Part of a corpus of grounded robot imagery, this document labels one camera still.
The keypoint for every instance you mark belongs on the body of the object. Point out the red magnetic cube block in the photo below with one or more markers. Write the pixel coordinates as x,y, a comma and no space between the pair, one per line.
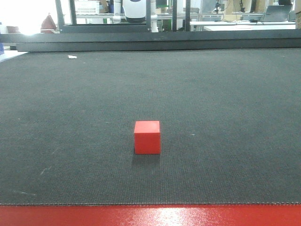
147,137

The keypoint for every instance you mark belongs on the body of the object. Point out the dark grey table mat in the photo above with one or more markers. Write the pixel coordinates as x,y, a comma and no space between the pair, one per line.
230,124

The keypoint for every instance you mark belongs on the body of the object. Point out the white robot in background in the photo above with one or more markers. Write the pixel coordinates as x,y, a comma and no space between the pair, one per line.
135,11

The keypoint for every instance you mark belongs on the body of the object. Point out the white background desk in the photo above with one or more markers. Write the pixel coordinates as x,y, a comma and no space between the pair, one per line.
241,26

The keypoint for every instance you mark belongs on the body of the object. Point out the dark red bag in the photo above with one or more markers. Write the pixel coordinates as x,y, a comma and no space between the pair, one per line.
48,25

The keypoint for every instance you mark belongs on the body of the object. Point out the grey laptop in background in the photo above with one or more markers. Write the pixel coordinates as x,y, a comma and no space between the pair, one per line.
277,13

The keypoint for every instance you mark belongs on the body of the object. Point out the black metal frame rail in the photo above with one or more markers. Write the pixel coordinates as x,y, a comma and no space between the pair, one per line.
162,41

